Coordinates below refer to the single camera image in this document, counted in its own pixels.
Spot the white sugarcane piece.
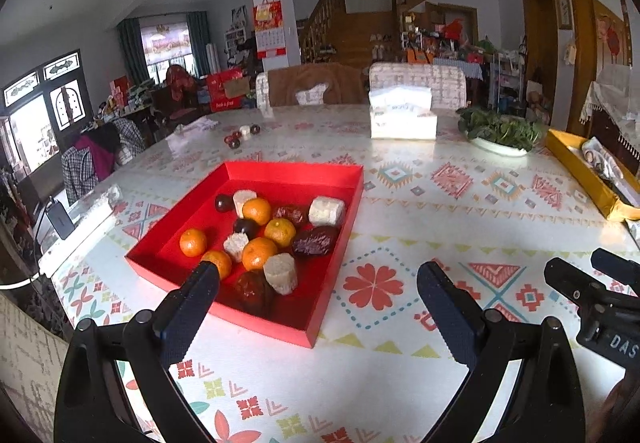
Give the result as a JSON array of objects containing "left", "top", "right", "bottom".
[
  {"left": 232, "top": 190, "right": 257, "bottom": 218},
  {"left": 308, "top": 196, "right": 346, "bottom": 227},
  {"left": 263, "top": 253, "right": 299, "bottom": 296},
  {"left": 223, "top": 232, "right": 250, "bottom": 264}
]

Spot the chair with patterned cover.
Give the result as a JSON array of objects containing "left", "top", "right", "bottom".
[{"left": 369, "top": 62, "right": 468, "bottom": 110}]

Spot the dark red wrinkled date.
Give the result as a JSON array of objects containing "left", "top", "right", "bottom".
[
  {"left": 291, "top": 225, "right": 338, "bottom": 256},
  {"left": 272, "top": 204, "right": 310, "bottom": 229},
  {"left": 234, "top": 270, "right": 276, "bottom": 316}
]

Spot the teal curtain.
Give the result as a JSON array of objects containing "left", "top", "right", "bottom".
[
  {"left": 186, "top": 12, "right": 211, "bottom": 76},
  {"left": 116, "top": 18, "right": 151, "bottom": 84}
]

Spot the shallow red box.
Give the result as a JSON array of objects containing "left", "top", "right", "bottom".
[{"left": 124, "top": 161, "right": 365, "bottom": 349}]

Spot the black phone on stand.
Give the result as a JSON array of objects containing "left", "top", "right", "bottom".
[{"left": 45, "top": 200, "right": 77, "bottom": 240}]

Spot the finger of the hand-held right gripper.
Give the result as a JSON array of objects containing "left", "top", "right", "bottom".
[
  {"left": 590, "top": 248, "right": 640, "bottom": 296},
  {"left": 544, "top": 257, "right": 621, "bottom": 312}
]

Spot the chair with brown cover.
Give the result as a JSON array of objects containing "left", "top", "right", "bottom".
[{"left": 256, "top": 63, "right": 368, "bottom": 116}]

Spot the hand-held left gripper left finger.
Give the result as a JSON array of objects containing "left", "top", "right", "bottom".
[{"left": 54, "top": 261, "right": 221, "bottom": 443}]

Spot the arched glass door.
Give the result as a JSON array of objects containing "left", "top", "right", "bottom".
[{"left": 2, "top": 50, "right": 93, "bottom": 174}]

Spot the pale crumpled cloth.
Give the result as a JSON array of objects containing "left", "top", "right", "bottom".
[{"left": 580, "top": 136, "right": 633, "bottom": 184}]

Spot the shallow yellow box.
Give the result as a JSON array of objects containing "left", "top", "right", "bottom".
[{"left": 545, "top": 128, "right": 640, "bottom": 222}]

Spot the red wall calendar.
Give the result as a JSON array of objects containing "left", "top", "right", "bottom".
[{"left": 253, "top": 0, "right": 286, "bottom": 59}]

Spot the red gift carton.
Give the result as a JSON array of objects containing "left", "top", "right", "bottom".
[{"left": 207, "top": 69, "right": 247, "bottom": 113}]

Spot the plate of green vegetables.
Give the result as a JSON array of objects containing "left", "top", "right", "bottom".
[{"left": 457, "top": 106, "right": 547, "bottom": 151}]

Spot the flat black device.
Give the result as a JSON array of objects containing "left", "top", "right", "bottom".
[{"left": 612, "top": 178, "right": 640, "bottom": 204}]

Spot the metal storage rack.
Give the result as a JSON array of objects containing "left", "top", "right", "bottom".
[{"left": 487, "top": 50, "right": 526, "bottom": 109}]

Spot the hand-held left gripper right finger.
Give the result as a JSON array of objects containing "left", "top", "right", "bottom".
[{"left": 416, "top": 261, "right": 587, "bottom": 443}]

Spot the white lace cloth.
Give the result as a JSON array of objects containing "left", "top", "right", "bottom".
[{"left": 580, "top": 66, "right": 640, "bottom": 144}]

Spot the orange mandarin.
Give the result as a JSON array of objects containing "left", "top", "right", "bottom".
[
  {"left": 264, "top": 218, "right": 297, "bottom": 249},
  {"left": 242, "top": 197, "right": 273, "bottom": 226},
  {"left": 242, "top": 237, "right": 279, "bottom": 272},
  {"left": 179, "top": 228, "right": 208, "bottom": 258},
  {"left": 201, "top": 249, "right": 234, "bottom": 280}
]

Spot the white tissue box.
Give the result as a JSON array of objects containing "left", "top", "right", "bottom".
[{"left": 369, "top": 86, "right": 438, "bottom": 140}]

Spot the white plate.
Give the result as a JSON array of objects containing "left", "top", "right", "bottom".
[{"left": 467, "top": 133, "right": 531, "bottom": 157}]

